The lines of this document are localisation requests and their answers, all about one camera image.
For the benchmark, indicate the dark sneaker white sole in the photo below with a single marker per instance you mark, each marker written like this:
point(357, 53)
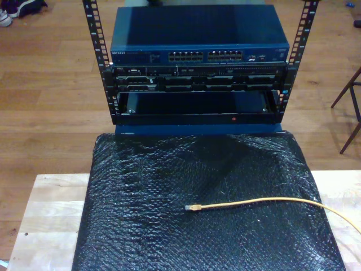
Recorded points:
point(28, 7)

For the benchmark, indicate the blue network switch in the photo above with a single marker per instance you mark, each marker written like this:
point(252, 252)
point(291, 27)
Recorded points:
point(197, 28)

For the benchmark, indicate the black rack server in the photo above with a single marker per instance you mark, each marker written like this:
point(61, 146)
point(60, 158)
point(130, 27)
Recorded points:
point(197, 79)

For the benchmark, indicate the black bubble mat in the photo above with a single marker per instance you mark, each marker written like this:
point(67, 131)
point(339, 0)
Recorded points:
point(197, 240)

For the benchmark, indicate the black perforated rack post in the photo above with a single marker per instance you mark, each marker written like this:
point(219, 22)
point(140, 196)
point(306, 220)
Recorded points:
point(310, 17)
point(96, 42)

